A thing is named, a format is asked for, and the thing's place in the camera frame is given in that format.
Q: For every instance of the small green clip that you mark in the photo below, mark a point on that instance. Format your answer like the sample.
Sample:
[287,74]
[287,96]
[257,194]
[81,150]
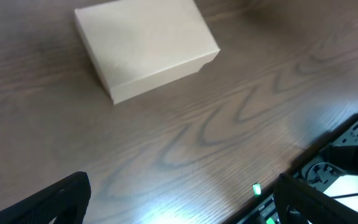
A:
[256,187]

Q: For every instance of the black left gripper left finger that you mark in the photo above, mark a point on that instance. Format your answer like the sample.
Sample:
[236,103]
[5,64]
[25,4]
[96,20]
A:
[65,201]

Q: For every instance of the black mounting rail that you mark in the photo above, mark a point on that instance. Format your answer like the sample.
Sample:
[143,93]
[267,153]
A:
[323,169]

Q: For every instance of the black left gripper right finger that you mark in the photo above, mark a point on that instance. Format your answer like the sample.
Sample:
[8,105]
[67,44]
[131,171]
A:
[313,205]

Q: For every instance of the cardboard box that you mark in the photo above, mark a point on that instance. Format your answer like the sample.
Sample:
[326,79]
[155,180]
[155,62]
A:
[138,45]

